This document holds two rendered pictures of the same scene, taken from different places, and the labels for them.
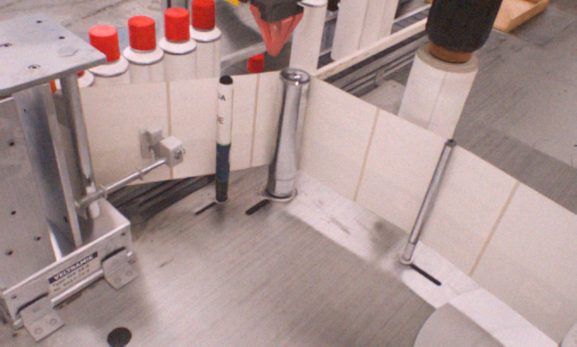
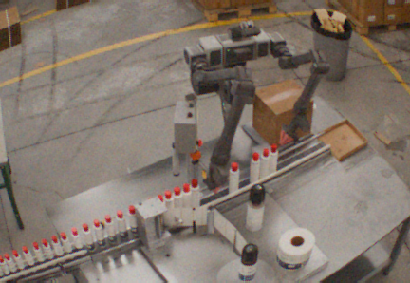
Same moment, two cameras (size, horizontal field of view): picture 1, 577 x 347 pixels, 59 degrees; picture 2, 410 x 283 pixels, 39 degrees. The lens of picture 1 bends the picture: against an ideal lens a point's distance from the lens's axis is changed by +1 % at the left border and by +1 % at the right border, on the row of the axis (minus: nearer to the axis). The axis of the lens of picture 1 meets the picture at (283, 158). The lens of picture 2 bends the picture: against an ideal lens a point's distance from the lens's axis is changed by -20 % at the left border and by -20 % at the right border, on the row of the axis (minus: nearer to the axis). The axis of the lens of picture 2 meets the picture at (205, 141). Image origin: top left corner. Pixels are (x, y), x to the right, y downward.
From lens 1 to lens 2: 295 cm
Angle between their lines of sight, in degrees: 16
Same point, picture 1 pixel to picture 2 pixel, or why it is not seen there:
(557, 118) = (322, 208)
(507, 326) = not seen: hidden behind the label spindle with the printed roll
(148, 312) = (173, 252)
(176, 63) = (185, 197)
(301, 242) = (211, 244)
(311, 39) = (233, 182)
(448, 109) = (254, 216)
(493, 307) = not seen: hidden behind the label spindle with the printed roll
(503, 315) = not seen: hidden behind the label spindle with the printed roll
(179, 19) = (186, 188)
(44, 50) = (158, 207)
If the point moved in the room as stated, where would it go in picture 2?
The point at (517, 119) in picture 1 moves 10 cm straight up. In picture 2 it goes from (307, 209) to (310, 197)
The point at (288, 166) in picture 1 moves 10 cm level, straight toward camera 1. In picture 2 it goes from (210, 226) to (203, 239)
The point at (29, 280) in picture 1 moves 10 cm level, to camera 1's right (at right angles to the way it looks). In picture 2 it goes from (152, 242) to (170, 248)
